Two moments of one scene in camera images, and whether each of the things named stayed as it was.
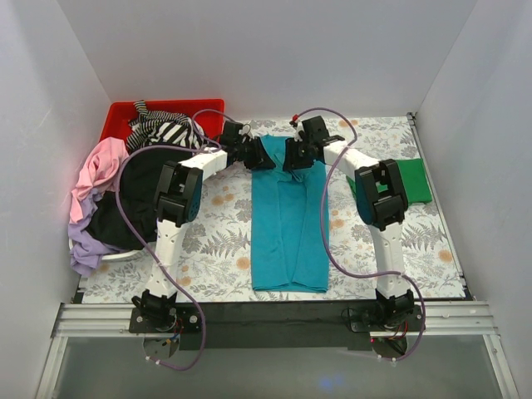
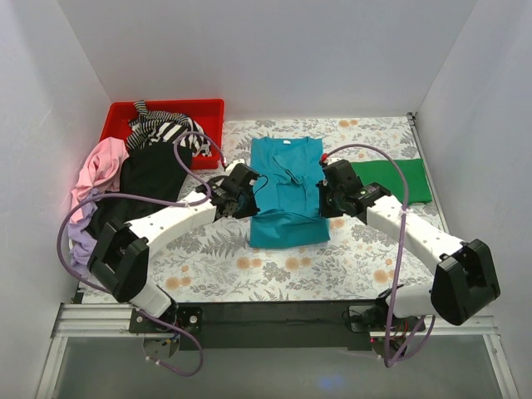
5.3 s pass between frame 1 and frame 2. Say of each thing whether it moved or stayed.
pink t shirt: stayed
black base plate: stayed
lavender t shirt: stayed
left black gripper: moved
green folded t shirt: stayed
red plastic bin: stayed
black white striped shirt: stayed
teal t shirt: moved
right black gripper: moved
